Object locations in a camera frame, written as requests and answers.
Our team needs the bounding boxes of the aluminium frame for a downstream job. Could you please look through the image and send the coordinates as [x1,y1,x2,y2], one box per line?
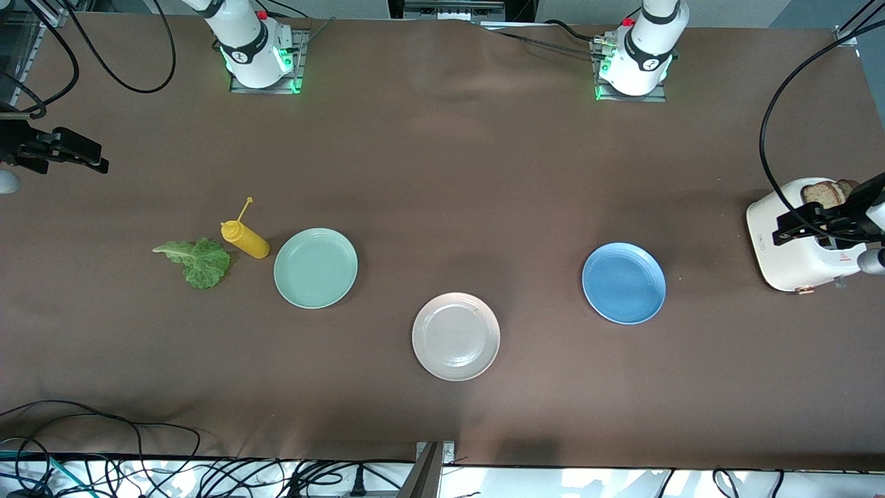
[0,0,70,111]

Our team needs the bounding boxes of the teal floor cable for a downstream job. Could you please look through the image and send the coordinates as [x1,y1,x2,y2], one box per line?
[0,450,73,495]

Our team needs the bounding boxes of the green lettuce leaf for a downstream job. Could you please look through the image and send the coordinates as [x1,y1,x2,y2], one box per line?
[152,237,232,290]

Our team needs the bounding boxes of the beige plate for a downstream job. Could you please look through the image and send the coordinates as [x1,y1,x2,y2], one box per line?
[412,293,501,382]

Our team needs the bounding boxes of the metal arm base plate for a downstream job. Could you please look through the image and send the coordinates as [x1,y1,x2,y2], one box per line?
[230,28,310,94]
[595,38,668,103]

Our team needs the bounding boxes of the black metal rack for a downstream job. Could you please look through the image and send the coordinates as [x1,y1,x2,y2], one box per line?
[387,0,537,25]

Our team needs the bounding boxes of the white toaster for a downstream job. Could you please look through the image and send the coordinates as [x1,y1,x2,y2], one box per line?
[746,178,869,295]

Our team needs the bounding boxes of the braided black cable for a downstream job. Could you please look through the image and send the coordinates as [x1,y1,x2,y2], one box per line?
[484,19,606,59]

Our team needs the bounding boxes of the aluminium profile post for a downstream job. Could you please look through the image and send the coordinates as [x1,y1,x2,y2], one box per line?
[404,441,456,498]

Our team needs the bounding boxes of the blue plate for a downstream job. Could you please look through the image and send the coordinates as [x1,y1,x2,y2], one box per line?
[581,242,667,325]

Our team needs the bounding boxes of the black floor cable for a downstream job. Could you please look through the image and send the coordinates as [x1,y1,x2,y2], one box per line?
[0,400,203,479]
[197,458,346,498]
[712,469,785,498]

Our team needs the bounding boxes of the mint green plate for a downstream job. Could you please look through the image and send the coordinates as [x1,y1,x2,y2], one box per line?
[274,228,359,309]

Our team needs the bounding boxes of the yellow squeeze bottle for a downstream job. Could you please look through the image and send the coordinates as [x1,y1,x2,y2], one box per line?
[221,197,271,260]

